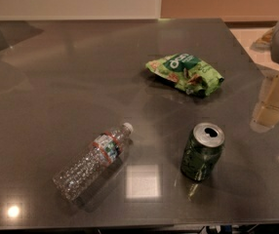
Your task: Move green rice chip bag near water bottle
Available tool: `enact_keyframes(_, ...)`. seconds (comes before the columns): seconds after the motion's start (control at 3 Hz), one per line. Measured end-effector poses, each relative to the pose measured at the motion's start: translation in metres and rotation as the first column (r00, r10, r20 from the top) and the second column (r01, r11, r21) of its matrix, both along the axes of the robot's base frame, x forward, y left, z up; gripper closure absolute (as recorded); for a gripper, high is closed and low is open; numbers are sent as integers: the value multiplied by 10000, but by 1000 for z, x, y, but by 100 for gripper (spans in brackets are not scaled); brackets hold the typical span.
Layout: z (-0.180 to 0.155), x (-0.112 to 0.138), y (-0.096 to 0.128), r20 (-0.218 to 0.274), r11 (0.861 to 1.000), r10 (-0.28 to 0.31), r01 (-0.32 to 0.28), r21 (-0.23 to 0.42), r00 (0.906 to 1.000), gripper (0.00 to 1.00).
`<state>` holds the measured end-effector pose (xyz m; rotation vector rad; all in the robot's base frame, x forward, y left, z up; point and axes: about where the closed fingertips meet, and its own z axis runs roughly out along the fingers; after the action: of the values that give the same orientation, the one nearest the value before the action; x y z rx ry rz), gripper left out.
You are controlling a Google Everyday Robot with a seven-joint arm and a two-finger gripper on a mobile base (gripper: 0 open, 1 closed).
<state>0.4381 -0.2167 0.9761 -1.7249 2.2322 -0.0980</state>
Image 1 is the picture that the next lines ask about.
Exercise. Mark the green rice chip bag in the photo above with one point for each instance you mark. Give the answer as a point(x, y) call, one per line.
point(187, 73)

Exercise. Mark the clear plastic water bottle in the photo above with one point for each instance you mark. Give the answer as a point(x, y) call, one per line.
point(85, 168)

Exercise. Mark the green soda can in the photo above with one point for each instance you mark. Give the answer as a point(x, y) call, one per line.
point(202, 151)

